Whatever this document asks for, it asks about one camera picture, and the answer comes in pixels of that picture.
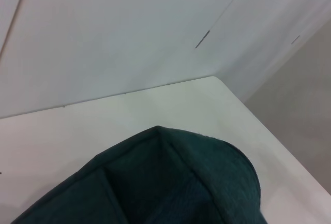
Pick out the dark teal lunch bag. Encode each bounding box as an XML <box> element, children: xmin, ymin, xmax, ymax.
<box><xmin>10</xmin><ymin>125</ymin><xmax>266</xmax><ymax>224</ymax></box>

